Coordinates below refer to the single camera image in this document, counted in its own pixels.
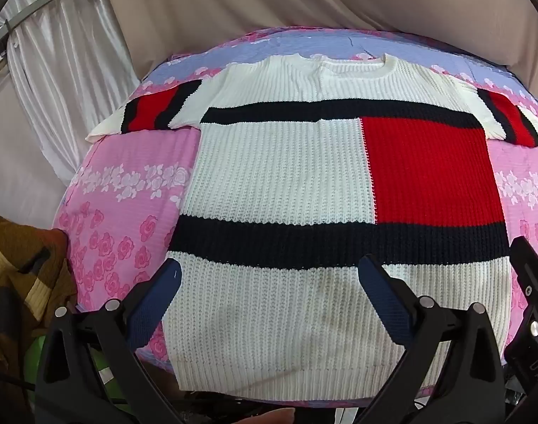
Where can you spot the grey metal pole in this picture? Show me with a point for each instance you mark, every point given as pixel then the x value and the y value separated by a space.
pixel 39 6

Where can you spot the brown plaid cloth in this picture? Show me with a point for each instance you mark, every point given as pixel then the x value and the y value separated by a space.
pixel 17 265

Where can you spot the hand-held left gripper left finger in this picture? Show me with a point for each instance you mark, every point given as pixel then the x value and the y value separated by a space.
pixel 162 293

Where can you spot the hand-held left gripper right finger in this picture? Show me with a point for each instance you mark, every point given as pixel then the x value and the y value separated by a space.
pixel 383 296

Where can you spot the white satin curtain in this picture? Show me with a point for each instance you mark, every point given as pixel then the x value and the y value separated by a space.
pixel 70 53

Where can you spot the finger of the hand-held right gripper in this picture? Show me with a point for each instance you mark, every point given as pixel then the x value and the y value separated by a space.
pixel 531 340
pixel 531 269

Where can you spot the white red black knit sweater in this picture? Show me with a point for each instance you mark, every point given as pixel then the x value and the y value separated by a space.
pixel 277 176

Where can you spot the pink floral bed sheet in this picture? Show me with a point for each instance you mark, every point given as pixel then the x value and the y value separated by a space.
pixel 118 176

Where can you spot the green plastic object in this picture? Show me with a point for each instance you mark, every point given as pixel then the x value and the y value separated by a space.
pixel 36 349

